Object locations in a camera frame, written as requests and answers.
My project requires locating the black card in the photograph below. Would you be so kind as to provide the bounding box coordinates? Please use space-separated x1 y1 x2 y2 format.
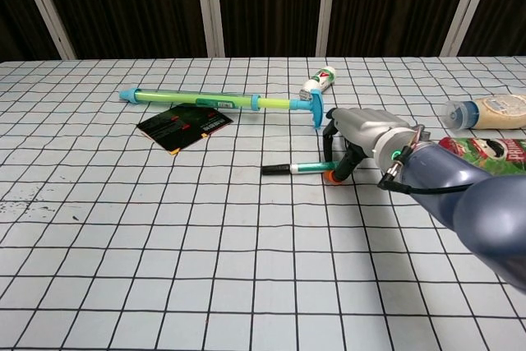
136 103 234 157

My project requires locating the green white marker body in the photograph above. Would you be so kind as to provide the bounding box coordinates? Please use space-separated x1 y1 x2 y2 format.
289 160 336 175

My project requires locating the mayonnaise squeeze bottle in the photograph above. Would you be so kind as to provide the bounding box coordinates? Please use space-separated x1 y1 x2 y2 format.
441 94 526 130

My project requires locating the small white bottle green label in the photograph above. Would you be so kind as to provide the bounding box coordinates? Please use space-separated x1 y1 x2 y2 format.
298 65 337 101

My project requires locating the green Pringles can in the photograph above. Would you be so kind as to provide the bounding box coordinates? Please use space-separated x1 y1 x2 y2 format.
438 136 526 175

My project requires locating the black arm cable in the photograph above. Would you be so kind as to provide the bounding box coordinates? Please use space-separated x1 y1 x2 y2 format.
377 128 494 196

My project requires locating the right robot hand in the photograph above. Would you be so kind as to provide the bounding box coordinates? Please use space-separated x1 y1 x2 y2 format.
322 106 412 184

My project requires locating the black pen cap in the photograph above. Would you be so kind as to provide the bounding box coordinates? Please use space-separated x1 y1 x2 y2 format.
261 164 293 176

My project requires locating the white frame beam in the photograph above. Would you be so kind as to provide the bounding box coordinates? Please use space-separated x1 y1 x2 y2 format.
316 0 339 58
442 0 491 58
14 0 78 60
193 0 225 58

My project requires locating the light blue checkered tablecloth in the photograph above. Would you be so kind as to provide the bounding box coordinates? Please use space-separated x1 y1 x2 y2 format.
0 54 526 351

